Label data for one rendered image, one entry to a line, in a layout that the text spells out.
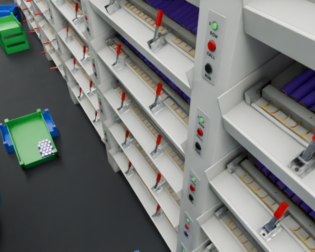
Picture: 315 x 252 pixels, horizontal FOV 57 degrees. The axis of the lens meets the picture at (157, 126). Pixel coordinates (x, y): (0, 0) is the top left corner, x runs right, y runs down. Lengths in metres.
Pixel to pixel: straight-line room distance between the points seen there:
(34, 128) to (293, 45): 1.66
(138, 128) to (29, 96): 1.38
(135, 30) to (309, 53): 0.53
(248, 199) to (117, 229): 0.90
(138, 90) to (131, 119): 0.22
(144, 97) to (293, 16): 0.57
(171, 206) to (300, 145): 0.68
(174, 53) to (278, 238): 0.44
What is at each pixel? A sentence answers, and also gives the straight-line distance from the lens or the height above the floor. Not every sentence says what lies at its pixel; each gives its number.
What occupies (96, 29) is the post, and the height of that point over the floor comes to 0.82.
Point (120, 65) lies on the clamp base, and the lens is 1.03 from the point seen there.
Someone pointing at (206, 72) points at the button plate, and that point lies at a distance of 0.54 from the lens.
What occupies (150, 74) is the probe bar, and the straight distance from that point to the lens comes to 0.92.
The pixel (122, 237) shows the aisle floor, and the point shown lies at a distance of 1.43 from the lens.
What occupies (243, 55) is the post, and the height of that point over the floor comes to 1.04.
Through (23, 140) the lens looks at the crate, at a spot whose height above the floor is 0.07.
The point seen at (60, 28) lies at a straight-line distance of 1.87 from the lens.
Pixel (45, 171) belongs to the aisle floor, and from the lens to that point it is 1.74.
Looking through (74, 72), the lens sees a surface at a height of 0.35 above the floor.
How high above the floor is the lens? 1.27
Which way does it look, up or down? 42 degrees down
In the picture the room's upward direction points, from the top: straight up
